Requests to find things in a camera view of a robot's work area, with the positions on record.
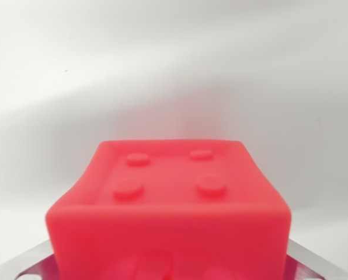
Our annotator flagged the black-tipped silver gripper right finger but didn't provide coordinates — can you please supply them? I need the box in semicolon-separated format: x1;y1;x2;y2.
284;252;333;280

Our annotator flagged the black-tipped silver gripper left finger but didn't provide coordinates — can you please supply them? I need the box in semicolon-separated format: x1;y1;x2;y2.
15;239;61;280

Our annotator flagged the red studded cube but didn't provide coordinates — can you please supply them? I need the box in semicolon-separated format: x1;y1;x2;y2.
44;139;292;280

